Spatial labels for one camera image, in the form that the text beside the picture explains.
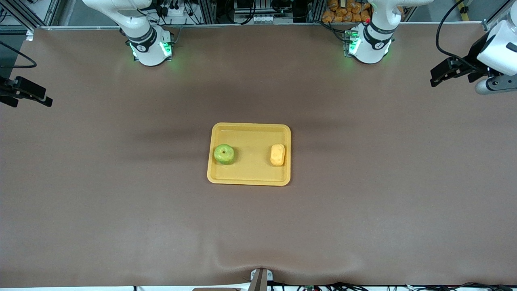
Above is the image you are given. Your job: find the metal table clamp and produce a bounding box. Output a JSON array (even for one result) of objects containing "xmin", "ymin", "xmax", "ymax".
[{"xmin": 248, "ymin": 268, "xmax": 275, "ymax": 291}]

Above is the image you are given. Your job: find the yellow potato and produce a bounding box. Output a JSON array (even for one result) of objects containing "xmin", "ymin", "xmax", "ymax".
[{"xmin": 269, "ymin": 143, "xmax": 286, "ymax": 167}]

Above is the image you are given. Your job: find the white power strip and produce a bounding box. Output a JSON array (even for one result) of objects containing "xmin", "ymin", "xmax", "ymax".
[{"xmin": 166, "ymin": 3, "xmax": 191, "ymax": 17}]

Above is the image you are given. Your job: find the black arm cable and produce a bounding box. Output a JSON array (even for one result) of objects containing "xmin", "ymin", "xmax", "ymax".
[
  {"xmin": 435, "ymin": 0, "xmax": 472, "ymax": 62},
  {"xmin": 0, "ymin": 40, "xmax": 38, "ymax": 68}
]

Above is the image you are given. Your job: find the green apple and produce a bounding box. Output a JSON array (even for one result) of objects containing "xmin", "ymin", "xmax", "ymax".
[{"xmin": 214, "ymin": 144, "xmax": 236, "ymax": 165}]

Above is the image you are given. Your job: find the aluminium frame post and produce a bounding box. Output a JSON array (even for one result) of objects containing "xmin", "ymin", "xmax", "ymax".
[
  {"xmin": 0, "ymin": 0, "xmax": 62, "ymax": 32},
  {"xmin": 483, "ymin": 0, "xmax": 517, "ymax": 33},
  {"xmin": 201, "ymin": 0, "xmax": 217, "ymax": 25},
  {"xmin": 308, "ymin": 0, "xmax": 324, "ymax": 23}
]

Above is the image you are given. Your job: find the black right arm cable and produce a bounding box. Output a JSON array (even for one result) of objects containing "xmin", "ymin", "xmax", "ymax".
[{"xmin": 0, "ymin": 40, "xmax": 38, "ymax": 68}]

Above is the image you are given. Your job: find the silver table edge rail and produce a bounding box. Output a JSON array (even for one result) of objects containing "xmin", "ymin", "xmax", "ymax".
[{"xmin": 40, "ymin": 21, "xmax": 485, "ymax": 30}]

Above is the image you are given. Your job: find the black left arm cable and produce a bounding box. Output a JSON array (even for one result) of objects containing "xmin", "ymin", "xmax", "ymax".
[{"xmin": 435, "ymin": 0, "xmax": 472, "ymax": 62}]

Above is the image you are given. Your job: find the yellow plastic tray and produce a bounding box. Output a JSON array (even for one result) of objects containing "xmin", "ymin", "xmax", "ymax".
[{"xmin": 207, "ymin": 122, "xmax": 292, "ymax": 187}]

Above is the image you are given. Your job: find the pile of orange toy foods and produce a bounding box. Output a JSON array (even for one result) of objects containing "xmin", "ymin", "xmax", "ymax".
[{"xmin": 322, "ymin": 0, "xmax": 408, "ymax": 23}]

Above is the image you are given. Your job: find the brown table mat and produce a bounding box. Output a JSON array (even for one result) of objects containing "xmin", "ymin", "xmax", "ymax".
[{"xmin": 0, "ymin": 22, "xmax": 517, "ymax": 288}]

